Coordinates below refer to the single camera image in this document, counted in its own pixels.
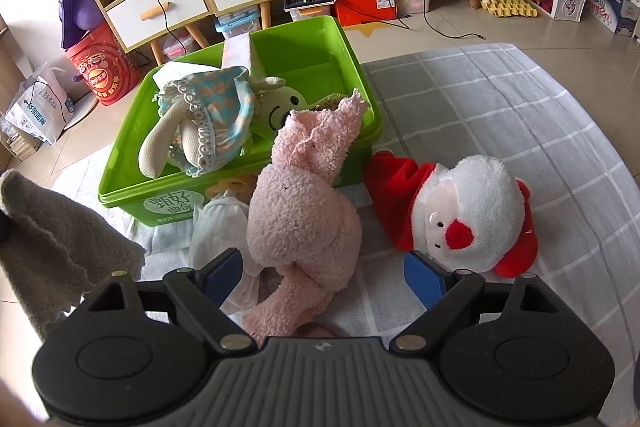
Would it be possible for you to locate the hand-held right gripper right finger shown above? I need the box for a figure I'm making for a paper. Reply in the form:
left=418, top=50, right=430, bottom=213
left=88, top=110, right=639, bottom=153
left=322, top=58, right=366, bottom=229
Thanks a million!
left=390, top=251, right=576, bottom=355

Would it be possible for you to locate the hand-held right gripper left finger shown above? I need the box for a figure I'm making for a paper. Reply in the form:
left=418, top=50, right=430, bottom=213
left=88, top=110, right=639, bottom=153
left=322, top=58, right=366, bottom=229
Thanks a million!
left=75, top=248, right=256, bottom=352

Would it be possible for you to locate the white cloth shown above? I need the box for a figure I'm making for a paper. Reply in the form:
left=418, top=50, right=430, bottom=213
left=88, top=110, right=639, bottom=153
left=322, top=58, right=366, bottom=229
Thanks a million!
left=189, top=197, right=261, bottom=310

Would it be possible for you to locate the red white santa plush toy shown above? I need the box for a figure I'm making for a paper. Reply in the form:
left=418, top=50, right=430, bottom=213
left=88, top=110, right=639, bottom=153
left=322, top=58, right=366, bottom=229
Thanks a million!
left=362, top=151, right=541, bottom=280

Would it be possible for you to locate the pink plush toy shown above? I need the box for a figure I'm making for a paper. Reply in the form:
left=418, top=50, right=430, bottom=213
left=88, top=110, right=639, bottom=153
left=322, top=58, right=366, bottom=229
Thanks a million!
left=242, top=89, right=371, bottom=345

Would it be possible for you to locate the beige bunny doll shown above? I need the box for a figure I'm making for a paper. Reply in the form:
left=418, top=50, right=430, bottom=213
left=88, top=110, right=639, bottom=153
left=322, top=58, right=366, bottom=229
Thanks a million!
left=137, top=66, right=311, bottom=178

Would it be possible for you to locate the grey knitted towel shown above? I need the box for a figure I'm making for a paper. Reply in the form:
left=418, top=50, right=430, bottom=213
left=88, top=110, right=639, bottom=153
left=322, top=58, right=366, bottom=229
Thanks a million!
left=0, top=169, right=146, bottom=338

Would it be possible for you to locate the small white foam block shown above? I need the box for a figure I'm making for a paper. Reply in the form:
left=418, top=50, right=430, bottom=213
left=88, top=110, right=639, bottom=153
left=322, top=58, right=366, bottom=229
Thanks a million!
left=152, top=62, right=221, bottom=94

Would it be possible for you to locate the large white foam block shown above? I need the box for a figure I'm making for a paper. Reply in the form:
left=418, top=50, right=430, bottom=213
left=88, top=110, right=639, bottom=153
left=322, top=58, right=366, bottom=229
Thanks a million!
left=222, top=34, right=256, bottom=78

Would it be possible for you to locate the green plastic box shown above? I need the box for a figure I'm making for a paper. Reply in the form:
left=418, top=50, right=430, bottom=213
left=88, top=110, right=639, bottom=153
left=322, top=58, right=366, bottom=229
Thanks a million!
left=97, top=16, right=383, bottom=228

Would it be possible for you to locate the grey checked bed sheet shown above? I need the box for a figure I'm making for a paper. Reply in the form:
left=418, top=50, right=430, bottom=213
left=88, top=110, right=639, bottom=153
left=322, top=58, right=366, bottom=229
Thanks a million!
left=50, top=42, right=640, bottom=427

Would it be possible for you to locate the white round base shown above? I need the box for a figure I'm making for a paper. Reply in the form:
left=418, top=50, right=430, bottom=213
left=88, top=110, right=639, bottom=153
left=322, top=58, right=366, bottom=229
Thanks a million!
left=65, top=99, right=101, bottom=130

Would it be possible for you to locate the clear storage box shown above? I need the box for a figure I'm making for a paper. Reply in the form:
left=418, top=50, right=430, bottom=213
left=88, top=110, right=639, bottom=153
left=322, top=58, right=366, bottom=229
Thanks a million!
left=160, top=29, right=196, bottom=60

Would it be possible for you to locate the red printed bucket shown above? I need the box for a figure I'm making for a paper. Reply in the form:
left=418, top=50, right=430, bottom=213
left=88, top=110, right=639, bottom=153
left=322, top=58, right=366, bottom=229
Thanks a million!
left=65, top=24, right=143, bottom=106

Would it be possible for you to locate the brown cardboard box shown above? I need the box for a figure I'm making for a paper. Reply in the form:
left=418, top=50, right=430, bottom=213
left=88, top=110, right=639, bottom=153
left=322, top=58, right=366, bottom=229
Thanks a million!
left=0, top=122, right=43, bottom=165

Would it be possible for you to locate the white paper bag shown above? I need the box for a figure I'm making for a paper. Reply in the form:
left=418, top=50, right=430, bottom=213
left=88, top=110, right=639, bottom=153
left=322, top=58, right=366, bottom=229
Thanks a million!
left=5, top=63, right=76, bottom=145

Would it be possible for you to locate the clear box with blue lid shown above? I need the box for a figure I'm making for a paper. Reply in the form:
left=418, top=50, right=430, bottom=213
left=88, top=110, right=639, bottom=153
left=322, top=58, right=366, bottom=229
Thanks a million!
left=214, top=7, right=262, bottom=40

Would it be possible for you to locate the red flat box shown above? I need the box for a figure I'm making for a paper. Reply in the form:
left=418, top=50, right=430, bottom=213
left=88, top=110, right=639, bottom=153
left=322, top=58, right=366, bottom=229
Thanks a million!
left=332, top=0, right=398, bottom=26

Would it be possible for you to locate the clear box with black lid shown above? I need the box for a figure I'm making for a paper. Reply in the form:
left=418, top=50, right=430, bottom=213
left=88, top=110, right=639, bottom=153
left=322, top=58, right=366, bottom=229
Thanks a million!
left=284, top=0, right=337, bottom=22

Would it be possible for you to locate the yellow egg tray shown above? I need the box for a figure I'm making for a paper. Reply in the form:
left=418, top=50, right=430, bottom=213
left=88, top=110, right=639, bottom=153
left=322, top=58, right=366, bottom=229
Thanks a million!
left=480, top=0, right=541, bottom=18

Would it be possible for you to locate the white printed carton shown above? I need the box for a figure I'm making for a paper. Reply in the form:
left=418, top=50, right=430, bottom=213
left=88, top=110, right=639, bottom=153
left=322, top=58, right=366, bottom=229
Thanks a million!
left=582, top=0, right=640, bottom=38

